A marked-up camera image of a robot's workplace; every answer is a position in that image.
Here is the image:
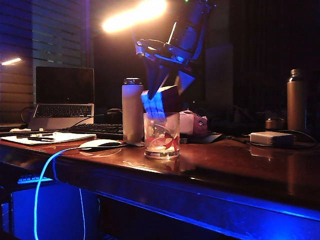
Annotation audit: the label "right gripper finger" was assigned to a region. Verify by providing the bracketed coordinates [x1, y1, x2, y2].
[142, 61, 172, 100]
[174, 70, 196, 96]

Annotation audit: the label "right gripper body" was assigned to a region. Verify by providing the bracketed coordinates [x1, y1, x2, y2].
[134, 38, 198, 73]

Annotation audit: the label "Rubik's cube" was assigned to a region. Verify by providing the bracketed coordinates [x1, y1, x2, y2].
[140, 84, 182, 120]

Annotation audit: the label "printed glass cup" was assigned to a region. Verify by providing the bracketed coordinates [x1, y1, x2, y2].
[143, 112, 181, 160]

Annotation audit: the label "white insulated bottle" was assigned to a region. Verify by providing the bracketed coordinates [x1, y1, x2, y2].
[121, 77, 145, 144]

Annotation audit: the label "white tissue pack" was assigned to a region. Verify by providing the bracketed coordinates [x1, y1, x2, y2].
[179, 111, 196, 135]

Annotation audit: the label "long ceiling light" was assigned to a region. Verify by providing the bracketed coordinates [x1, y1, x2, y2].
[101, 0, 168, 35]

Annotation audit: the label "black headphones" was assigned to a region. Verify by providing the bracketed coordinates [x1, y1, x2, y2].
[103, 108, 123, 125]

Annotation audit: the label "black computer keyboard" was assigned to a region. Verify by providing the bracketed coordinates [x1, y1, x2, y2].
[58, 123, 124, 141]

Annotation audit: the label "white computer mouse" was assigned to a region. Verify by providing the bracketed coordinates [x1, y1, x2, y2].
[78, 139, 123, 151]

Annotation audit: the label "silver laptop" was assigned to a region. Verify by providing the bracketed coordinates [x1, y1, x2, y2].
[27, 66, 96, 131]

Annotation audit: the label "small brown jar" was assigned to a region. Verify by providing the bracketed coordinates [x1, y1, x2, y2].
[264, 117, 286, 131]

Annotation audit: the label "white paper notepad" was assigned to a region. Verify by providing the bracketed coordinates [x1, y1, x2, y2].
[0, 131, 98, 146]

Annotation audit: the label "white power adapter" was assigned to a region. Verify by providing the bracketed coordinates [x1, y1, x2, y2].
[249, 131, 294, 148]

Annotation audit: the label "brown metal bottle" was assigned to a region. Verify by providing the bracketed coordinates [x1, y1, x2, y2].
[286, 68, 308, 133]

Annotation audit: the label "black pen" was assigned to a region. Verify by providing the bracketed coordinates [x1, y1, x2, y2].
[27, 136, 56, 143]

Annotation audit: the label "silver pen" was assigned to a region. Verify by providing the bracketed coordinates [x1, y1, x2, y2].
[15, 132, 54, 139]

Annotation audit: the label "blue lit keyboard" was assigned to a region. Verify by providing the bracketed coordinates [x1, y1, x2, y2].
[16, 174, 54, 185]

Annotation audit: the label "white computer tower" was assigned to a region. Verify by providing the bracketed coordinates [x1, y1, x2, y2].
[11, 182, 99, 240]

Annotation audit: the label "glowing light blue cable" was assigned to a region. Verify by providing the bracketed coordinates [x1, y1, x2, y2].
[33, 143, 126, 240]

